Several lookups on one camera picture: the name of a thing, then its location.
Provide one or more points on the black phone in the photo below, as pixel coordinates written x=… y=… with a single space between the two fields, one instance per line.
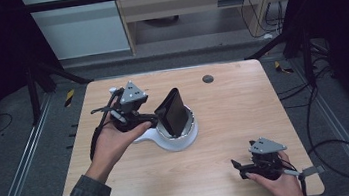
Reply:
x=174 y=113

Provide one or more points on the black metal stand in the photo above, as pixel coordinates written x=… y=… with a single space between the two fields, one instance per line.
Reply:
x=307 y=58
x=32 y=95

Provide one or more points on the white pole stand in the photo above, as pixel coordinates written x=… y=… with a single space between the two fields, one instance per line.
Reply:
x=174 y=143

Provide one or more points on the grey tape strip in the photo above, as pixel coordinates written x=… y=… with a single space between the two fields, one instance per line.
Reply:
x=314 y=170

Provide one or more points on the white bowl holder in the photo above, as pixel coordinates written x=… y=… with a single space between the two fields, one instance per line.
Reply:
x=191 y=122

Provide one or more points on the wooden desk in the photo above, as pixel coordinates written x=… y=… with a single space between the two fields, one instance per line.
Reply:
x=184 y=1

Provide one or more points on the grey round table grommet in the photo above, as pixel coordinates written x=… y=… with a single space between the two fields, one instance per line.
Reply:
x=207 y=79

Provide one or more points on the metal floor rail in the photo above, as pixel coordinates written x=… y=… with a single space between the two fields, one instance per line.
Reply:
x=341 y=131
x=20 y=170

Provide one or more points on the person's right hand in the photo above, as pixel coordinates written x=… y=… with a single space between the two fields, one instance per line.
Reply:
x=286 y=188

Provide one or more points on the yellow black striped tape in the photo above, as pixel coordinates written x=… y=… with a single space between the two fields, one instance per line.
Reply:
x=69 y=97
x=281 y=67

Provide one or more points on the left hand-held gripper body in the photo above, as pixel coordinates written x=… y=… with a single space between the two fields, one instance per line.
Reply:
x=132 y=94

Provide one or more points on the left gripper white plug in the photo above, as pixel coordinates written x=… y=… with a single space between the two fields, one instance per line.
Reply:
x=117 y=115

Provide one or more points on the right gripper grey plug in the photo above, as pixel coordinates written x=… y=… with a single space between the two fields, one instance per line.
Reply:
x=292 y=172

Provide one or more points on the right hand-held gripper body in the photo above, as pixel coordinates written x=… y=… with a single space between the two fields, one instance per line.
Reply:
x=265 y=145

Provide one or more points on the person's left hand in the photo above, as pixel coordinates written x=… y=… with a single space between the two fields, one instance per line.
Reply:
x=111 y=146

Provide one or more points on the white cabinet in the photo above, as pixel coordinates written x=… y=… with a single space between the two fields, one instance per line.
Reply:
x=80 y=32

